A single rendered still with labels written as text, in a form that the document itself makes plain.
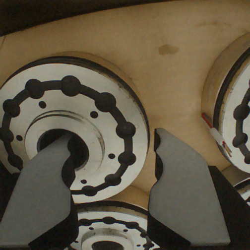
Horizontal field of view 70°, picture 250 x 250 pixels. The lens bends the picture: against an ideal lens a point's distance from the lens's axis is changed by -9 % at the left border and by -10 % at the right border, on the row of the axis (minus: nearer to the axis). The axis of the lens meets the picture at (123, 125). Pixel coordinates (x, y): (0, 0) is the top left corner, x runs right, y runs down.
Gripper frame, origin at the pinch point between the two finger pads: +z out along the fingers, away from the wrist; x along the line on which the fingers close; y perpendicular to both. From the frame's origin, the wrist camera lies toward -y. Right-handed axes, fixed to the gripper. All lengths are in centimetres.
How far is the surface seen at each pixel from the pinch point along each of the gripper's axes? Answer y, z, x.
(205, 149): 3.1, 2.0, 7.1
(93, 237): 9.1, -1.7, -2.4
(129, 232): 9.2, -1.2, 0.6
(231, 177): 5.4, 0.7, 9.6
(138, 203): 6.9, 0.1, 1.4
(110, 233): 8.9, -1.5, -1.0
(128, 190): 6.5, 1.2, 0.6
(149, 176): 5.6, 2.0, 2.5
